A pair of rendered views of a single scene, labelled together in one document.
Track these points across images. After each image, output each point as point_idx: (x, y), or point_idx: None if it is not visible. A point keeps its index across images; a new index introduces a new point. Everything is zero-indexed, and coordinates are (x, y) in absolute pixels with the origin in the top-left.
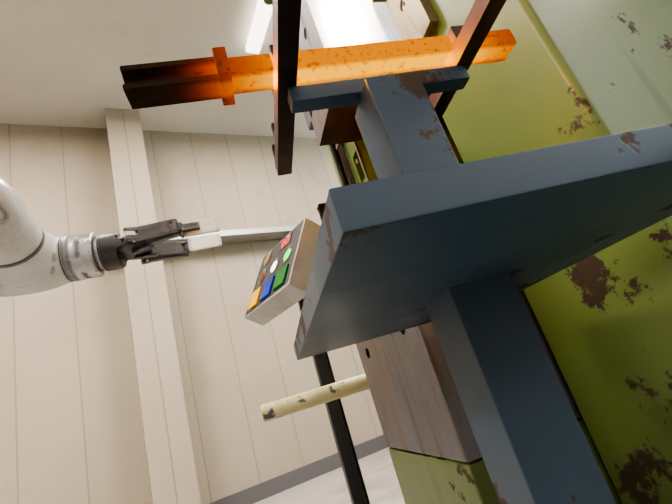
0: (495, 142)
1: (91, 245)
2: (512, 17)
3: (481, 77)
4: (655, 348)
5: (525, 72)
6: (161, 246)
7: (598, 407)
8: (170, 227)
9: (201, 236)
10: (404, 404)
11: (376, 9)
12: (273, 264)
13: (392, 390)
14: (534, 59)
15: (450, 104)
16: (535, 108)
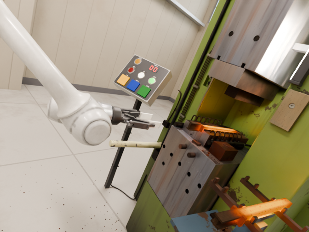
0: (255, 176)
1: (111, 119)
2: (298, 177)
3: (274, 165)
4: None
5: (281, 187)
6: (131, 115)
7: None
8: (146, 127)
9: (146, 113)
10: (167, 193)
11: (285, 57)
12: (141, 73)
13: (165, 184)
14: (287, 190)
15: (259, 147)
16: (271, 194)
